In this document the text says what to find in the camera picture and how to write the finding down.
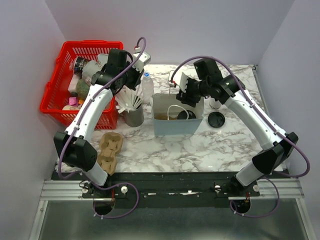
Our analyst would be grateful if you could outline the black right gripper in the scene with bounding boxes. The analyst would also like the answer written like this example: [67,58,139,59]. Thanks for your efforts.
[175,74,210,108]

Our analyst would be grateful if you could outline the stack of white paper cups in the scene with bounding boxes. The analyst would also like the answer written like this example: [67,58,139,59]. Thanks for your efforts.
[209,98,222,110]

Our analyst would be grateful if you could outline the light blue paper bag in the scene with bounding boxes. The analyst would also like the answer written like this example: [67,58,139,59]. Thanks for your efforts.
[151,93,204,136]

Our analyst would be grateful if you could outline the black cup lid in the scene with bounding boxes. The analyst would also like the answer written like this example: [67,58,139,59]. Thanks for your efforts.
[177,110,197,120]

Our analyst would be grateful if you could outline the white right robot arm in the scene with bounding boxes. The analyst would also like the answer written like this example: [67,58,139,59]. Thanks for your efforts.
[169,56,299,196]

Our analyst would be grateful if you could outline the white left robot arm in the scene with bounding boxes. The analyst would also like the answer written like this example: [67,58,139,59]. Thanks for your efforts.
[53,46,150,198]

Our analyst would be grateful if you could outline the clear water bottle blue cap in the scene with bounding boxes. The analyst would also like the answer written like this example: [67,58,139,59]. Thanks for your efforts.
[141,72,154,103]

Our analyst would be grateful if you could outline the grey metal straw holder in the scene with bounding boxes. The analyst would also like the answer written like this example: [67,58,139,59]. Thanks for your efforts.
[123,104,145,128]

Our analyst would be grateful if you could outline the white plastic pouch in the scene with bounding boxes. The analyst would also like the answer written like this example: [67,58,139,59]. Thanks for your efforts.
[82,60,102,85]

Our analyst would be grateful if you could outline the green round sponge ball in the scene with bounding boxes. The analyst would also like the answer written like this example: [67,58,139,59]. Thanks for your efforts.
[76,79,90,99]

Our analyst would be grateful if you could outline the dark printed can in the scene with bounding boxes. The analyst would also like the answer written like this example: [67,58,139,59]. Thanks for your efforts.
[73,56,90,76]

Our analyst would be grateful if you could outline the brown cardboard cup carrier stack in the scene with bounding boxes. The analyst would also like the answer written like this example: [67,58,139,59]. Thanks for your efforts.
[97,132,123,176]

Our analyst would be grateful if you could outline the red plastic shopping basket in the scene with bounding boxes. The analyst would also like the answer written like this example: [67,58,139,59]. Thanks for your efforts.
[39,40,124,126]

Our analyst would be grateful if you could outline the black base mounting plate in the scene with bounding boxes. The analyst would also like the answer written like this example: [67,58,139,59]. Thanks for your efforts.
[51,172,262,210]

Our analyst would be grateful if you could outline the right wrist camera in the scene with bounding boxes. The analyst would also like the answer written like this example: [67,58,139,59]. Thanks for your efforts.
[168,70,189,93]

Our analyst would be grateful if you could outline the aluminium rail frame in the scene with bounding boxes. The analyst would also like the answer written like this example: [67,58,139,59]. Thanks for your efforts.
[29,178,317,240]

